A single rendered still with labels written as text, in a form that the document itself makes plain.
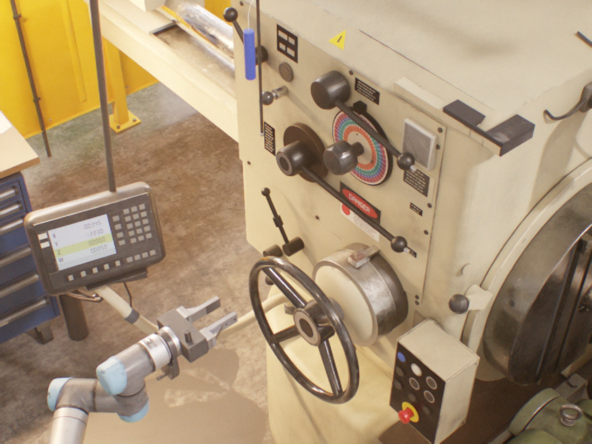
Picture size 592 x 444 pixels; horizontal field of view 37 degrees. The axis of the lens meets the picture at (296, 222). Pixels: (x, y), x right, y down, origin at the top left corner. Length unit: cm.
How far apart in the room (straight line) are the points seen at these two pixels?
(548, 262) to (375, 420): 96
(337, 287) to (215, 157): 261
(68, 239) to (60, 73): 223
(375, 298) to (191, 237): 222
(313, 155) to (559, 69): 58
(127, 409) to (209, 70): 132
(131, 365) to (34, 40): 264
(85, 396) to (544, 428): 100
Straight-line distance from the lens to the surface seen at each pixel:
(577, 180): 201
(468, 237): 182
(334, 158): 184
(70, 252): 240
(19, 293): 351
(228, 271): 395
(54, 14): 439
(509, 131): 164
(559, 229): 199
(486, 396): 281
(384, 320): 203
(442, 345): 197
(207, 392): 354
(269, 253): 241
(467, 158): 169
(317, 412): 289
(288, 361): 217
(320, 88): 184
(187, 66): 305
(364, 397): 277
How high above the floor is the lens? 284
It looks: 43 degrees down
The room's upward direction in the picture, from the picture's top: straight up
